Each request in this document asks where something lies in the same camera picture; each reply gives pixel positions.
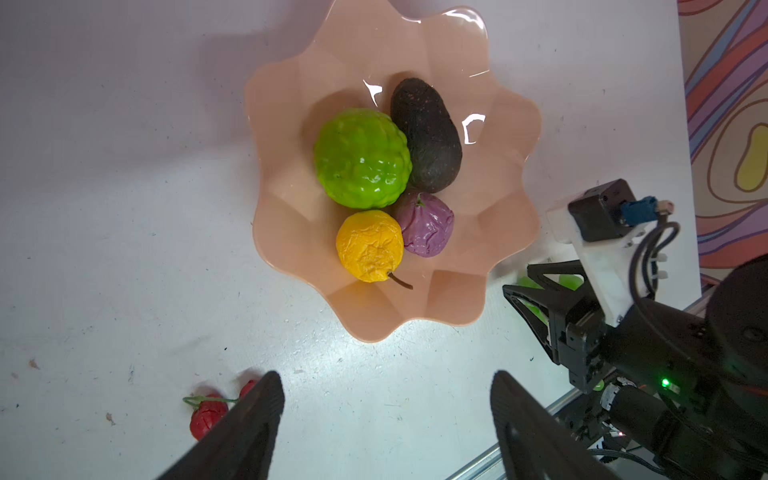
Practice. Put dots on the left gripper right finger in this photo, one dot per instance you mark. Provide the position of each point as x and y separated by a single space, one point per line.
532 443

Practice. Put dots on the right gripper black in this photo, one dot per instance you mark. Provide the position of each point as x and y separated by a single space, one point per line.
572 337

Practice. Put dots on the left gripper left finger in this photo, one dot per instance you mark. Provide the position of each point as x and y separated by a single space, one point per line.
242 444

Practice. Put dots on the purple fake fruit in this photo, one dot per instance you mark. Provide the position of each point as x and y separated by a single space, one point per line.
426 223

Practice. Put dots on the yellow fake pear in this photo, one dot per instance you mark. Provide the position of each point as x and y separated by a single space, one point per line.
370 247

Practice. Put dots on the dark fake avocado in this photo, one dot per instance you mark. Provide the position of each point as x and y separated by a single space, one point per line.
419 111

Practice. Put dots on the bumpy green fake fruit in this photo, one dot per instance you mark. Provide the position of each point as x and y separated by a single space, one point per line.
362 160

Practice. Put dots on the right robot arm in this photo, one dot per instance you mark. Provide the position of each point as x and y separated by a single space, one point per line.
696 385

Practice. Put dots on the red fake cherry pair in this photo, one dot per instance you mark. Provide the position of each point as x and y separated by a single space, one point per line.
210 409

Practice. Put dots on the pink scalloped fruit bowl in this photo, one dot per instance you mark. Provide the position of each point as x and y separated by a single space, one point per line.
361 52

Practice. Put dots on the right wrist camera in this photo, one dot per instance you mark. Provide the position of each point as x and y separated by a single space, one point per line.
609 229

